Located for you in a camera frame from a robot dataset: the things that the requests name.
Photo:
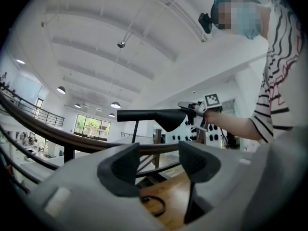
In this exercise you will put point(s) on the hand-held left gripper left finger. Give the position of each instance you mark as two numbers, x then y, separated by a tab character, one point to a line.
91	201

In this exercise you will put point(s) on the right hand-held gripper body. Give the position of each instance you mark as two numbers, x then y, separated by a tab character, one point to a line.
201	114

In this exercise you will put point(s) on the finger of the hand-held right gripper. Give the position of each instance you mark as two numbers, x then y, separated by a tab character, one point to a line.
186	106

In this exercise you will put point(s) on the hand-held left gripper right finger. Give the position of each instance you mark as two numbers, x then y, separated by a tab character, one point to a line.
223	191

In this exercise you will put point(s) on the person's right forearm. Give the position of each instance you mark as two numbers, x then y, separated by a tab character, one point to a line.
233	125

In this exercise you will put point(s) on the glass entrance doors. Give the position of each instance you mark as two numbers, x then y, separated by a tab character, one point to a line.
92	125

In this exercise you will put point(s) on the hanging ceiling dome device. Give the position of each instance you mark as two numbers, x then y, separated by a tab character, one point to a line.
121	44

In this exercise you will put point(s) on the black balcony railing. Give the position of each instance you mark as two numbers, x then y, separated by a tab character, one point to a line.
48	117

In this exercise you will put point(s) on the person's striped shirt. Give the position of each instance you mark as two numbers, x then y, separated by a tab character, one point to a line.
279	56

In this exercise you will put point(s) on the blue face mask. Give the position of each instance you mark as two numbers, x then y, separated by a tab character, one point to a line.
250	25

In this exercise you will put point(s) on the row of black wall items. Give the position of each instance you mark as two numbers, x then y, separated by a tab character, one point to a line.
213	127

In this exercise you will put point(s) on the black head camera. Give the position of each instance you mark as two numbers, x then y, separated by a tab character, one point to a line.
205	22

